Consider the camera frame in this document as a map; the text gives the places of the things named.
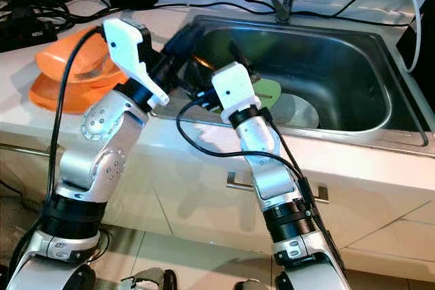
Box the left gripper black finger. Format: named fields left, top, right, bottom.
left=164, top=22, right=202, bottom=61
left=166, top=60, right=196, bottom=95

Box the metal fork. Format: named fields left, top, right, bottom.
left=71, top=61, right=111, bottom=81

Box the orange plastic bowl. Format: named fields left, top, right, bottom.
left=35, top=31, right=131, bottom=81

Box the orange plastic plate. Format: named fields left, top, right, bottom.
left=29, top=71, right=118, bottom=115

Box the grey translucent bowl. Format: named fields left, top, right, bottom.
left=267, top=93, right=320, bottom=130

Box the stainless steel sink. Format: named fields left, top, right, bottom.
left=156, top=15, right=429, bottom=147

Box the black power strip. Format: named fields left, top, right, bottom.
left=0, top=15, right=60, bottom=53

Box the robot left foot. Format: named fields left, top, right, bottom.
left=122, top=268, right=177, bottom=290

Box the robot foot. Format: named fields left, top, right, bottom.
left=122, top=268, right=177, bottom=290
left=234, top=278, right=273, bottom=290

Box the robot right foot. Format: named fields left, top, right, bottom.
left=234, top=278, right=273, bottom=290

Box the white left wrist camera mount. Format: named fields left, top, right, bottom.
left=102, top=18, right=170, bottom=107

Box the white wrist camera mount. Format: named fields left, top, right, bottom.
left=102, top=18, right=170, bottom=107
left=211, top=62, right=263, bottom=116

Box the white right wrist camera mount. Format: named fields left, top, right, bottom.
left=211, top=62, right=263, bottom=116

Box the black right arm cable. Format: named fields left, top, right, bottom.
left=175, top=90, right=324, bottom=216

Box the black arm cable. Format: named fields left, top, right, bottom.
left=46, top=27, right=106, bottom=202
left=175, top=90, right=324, bottom=216

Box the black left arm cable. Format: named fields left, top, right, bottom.
left=46, top=27, right=106, bottom=202

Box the white hose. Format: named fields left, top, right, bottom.
left=389, top=0, right=425, bottom=73

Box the floor fan with wire grille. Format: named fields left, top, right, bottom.
left=0, top=195, right=41, bottom=284

